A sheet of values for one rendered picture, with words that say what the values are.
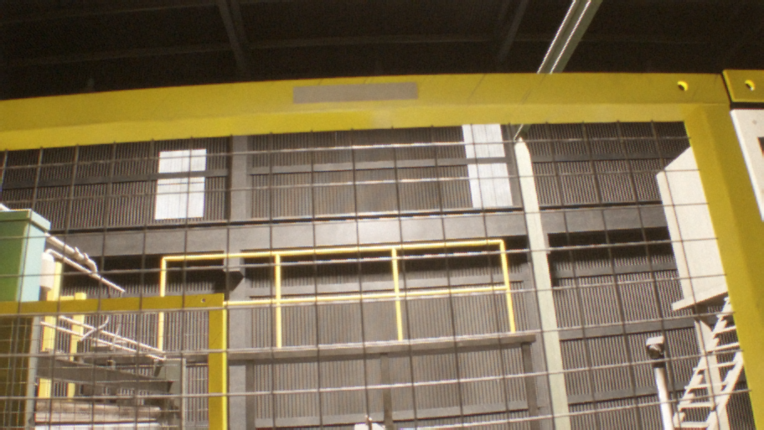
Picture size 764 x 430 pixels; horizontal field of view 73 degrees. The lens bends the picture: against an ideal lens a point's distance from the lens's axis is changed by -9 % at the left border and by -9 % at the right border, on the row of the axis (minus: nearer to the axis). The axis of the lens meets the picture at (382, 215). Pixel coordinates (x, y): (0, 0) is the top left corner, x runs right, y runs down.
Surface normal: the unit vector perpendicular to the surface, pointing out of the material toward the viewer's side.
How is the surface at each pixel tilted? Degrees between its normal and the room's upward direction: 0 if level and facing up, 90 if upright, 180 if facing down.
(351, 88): 90
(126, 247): 90
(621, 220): 90
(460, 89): 90
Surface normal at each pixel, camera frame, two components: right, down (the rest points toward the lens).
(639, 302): 0.04, -0.33
